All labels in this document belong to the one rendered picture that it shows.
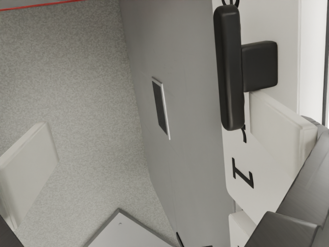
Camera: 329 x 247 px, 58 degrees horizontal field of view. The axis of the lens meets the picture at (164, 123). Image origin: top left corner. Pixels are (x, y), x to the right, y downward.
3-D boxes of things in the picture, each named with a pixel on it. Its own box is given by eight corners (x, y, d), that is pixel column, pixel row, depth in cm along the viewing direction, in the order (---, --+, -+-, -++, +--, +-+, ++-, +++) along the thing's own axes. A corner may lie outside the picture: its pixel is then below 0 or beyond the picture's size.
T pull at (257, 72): (220, 128, 20) (229, 135, 18) (210, 7, 17) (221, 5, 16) (268, 116, 20) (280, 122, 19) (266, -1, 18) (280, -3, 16)
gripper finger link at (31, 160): (17, 232, 13) (0, 234, 13) (60, 161, 20) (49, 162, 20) (-5, 173, 12) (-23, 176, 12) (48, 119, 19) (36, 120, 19)
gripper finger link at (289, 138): (301, 128, 12) (319, 125, 12) (247, 89, 19) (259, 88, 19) (300, 190, 13) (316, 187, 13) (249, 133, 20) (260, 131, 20)
